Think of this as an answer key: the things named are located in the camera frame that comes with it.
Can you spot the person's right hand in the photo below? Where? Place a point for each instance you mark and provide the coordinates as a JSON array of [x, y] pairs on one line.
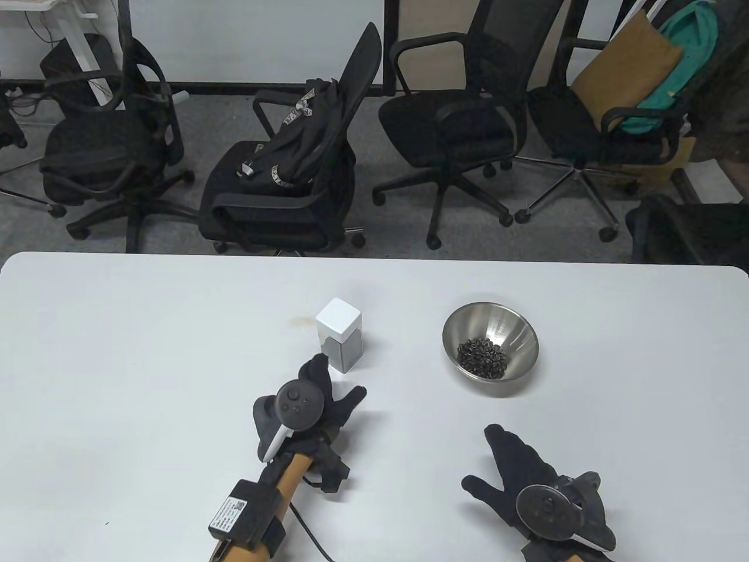
[[515, 468]]

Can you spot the person's left hand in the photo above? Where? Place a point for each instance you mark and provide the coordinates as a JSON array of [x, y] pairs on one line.
[[345, 410]]

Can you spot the person's right thumb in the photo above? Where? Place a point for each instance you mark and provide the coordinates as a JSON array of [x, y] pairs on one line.
[[480, 486]]

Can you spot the person's left thumb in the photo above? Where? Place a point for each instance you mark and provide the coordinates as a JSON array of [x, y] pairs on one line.
[[353, 399]]

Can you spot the black labelled box on forearm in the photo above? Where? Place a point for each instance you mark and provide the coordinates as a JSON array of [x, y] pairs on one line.
[[243, 512]]

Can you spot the person's left forearm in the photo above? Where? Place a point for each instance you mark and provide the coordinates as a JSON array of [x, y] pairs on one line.
[[292, 477]]

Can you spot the black controller on left glove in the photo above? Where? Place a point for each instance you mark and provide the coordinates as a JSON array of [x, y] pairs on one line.
[[295, 404]]

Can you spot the black controller on glove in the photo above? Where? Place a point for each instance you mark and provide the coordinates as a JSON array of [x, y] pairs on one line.
[[295, 404], [553, 515]]

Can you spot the small white and grey box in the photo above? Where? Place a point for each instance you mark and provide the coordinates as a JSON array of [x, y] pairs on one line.
[[339, 333]]

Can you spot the black controller on right glove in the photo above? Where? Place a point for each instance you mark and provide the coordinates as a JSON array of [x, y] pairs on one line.
[[553, 515]]

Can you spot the pile of small black rings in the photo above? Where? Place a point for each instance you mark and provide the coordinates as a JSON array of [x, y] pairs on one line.
[[483, 356]]

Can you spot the stainless steel bowl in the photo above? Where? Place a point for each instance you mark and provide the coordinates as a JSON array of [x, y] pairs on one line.
[[512, 331]]

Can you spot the black office chair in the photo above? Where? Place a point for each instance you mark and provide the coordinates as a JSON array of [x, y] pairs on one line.
[[269, 205], [690, 234], [111, 152], [567, 129], [456, 123]]

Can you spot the black backpack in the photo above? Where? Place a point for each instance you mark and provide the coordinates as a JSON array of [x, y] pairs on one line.
[[304, 140]]

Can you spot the cardboard box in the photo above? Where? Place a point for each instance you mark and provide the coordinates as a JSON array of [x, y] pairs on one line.
[[673, 161]]

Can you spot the brown cushion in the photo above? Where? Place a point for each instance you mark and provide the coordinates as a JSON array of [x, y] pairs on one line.
[[626, 70]]

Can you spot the black computer tower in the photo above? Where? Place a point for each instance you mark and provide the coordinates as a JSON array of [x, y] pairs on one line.
[[90, 58]]

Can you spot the dark jacket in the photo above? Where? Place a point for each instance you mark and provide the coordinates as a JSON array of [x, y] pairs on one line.
[[725, 93]]

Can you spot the teal garment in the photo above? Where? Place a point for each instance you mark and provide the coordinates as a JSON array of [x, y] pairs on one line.
[[687, 41]]

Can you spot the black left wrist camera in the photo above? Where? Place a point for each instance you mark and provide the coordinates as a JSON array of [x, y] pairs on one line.
[[330, 465]]

